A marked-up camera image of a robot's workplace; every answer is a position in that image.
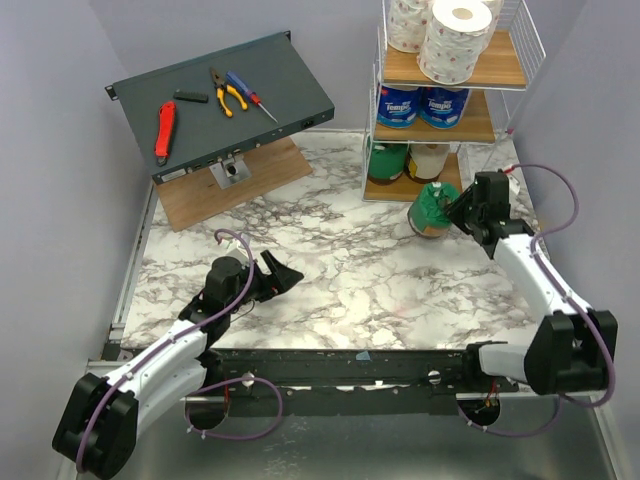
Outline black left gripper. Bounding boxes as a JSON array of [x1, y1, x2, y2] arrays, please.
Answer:
[[227, 250, 304, 314]]

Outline cream cartoon roll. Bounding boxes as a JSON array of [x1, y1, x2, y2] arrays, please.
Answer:
[[404, 143, 450, 184]]

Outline green brown roll front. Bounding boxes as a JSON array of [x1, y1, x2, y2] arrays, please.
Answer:
[[367, 142, 408, 185]]

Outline blue white paper towel roll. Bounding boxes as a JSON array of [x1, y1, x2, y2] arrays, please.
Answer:
[[419, 87, 470, 130]]

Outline floral paper roll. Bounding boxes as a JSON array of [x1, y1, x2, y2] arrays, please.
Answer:
[[481, 0, 504, 38], [386, 0, 432, 53], [417, 1, 492, 85]]

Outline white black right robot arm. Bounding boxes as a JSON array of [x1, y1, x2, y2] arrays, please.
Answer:
[[445, 170, 618, 401]]

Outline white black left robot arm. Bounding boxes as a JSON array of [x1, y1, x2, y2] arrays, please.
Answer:
[[52, 251, 304, 479]]

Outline floral paper roll on shelf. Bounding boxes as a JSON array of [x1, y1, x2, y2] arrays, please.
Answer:
[[386, 0, 432, 53]]

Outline wooden board under chassis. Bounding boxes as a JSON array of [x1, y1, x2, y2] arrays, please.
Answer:
[[155, 138, 312, 232]]

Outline blue red screwdriver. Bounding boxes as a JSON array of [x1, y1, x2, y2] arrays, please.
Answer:
[[226, 71, 278, 123]]

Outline dark grey rack server chassis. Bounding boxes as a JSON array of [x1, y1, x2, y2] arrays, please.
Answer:
[[106, 32, 335, 185]]

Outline black bit holder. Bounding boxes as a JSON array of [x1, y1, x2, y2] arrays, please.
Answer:
[[173, 89, 209, 104]]

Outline red utility knife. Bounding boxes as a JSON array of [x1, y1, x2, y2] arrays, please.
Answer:
[[154, 101, 177, 166]]

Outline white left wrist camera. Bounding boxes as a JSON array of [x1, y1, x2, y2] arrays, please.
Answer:
[[224, 240, 249, 265]]

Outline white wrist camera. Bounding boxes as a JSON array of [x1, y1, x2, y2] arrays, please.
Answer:
[[224, 240, 249, 265], [503, 165, 521, 199]]

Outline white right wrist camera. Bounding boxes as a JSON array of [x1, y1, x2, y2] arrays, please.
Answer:
[[503, 165, 521, 199]]

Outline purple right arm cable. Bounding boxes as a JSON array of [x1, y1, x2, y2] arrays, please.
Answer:
[[457, 163, 619, 437]]

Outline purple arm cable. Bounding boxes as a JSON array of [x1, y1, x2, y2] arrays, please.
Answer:
[[457, 163, 619, 437], [75, 229, 284, 474]]

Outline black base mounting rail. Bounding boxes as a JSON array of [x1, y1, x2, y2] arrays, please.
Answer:
[[102, 342, 521, 417]]

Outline white wire wooden shelf rack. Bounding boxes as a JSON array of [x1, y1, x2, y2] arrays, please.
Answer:
[[362, 1, 546, 202]]

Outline aluminium extrusion rail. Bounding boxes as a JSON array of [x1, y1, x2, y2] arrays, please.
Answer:
[[86, 183, 158, 371]]

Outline yellow handled pliers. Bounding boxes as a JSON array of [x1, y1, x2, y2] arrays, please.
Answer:
[[209, 67, 249, 118]]

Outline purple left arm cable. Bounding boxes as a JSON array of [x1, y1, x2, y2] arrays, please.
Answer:
[[75, 229, 284, 474]]

